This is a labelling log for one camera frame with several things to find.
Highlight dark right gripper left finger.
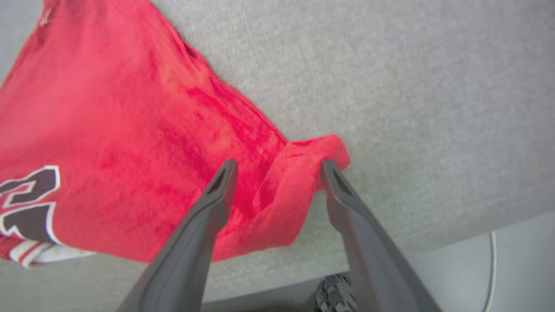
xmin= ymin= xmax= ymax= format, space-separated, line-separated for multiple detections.
xmin=117 ymin=159 xmax=238 ymax=312

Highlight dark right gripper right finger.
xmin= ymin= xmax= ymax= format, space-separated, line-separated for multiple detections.
xmin=321 ymin=159 xmax=443 ymax=312

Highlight red white sports jersey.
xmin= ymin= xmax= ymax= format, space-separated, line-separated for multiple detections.
xmin=0 ymin=0 xmax=351 ymax=269

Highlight black treaded wheel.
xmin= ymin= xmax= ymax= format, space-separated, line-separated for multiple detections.
xmin=314 ymin=273 xmax=359 ymax=312

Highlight grey fabric sofa seat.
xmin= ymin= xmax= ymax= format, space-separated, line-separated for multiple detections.
xmin=0 ymin=0 xmax=555 ymax=312

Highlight thin white cable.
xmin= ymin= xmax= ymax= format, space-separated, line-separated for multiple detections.
xmin=480 ymin=231 xmax=497 ymax=312

